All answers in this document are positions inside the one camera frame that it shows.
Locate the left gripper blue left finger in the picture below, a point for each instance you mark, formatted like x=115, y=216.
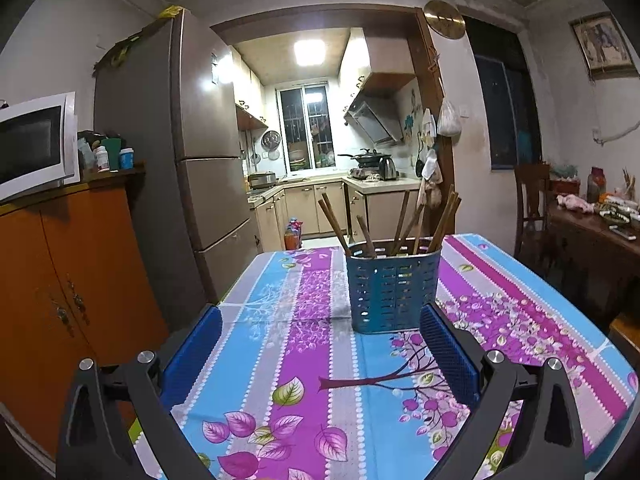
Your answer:
x=184, y=355

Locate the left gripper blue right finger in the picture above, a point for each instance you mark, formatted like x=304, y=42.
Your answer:
x=461, y=373

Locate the beige kitchen base cabinets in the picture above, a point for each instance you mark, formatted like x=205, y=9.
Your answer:
x=377, y=202

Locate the kitchen window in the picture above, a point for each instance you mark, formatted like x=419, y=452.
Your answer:
x=306, y=125

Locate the kitchen ceiling light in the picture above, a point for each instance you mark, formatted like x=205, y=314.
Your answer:
x=310, y=52

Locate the blue perforated utensil holder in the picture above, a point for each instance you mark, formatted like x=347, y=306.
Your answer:
x=387, y=293

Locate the floral striped tablecloth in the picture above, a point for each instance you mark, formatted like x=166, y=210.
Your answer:
x=288, y=390

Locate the wooden chopstick far right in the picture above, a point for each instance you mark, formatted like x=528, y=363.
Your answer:
x=417, y=238

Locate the wooden chopstick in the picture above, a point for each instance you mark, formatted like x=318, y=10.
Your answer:
x=331, y=219
x=417, y=238

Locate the orange wooden cabinet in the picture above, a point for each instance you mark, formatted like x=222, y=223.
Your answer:
x=73, y=286

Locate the dark wooden chair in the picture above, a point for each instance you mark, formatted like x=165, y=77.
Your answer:
x=532, y=182

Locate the dark wooden side table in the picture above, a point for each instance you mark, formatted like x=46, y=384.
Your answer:
x=599, y=270

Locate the wooden chopstick far left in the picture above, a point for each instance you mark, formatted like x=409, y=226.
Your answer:
x=331, y=219

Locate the steel electric kettle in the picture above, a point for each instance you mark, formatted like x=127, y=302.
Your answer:
x=387, y=169

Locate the pink cloth on side table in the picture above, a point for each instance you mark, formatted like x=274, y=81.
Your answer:
x=573, y=202

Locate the black wok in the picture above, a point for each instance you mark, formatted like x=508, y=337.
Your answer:
x=366, y=159

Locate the white medicine bottle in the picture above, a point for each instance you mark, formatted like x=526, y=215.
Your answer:
x=102, y=159

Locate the red lidded glass jar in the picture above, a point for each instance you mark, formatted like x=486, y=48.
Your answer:
x=596, y=185

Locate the white hanging plastic bag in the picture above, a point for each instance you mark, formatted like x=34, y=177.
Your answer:
x=448, y=122

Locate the green container on cabinet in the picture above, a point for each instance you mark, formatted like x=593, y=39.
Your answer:
x=113, y=146

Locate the steel range hood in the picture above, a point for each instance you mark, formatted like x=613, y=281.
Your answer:
x=377, y=118

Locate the white microwave oven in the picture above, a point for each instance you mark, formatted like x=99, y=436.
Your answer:
x=38, y=144

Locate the dark room window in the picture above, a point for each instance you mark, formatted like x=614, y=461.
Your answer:
x=508, y=94

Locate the grey refrigerator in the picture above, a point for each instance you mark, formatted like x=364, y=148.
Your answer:
x=166, y=92

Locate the gold round wall clock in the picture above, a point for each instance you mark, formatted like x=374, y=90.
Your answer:
x=445, y=19

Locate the framed wall picture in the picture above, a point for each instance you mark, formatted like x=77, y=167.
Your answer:
x=603, y=47

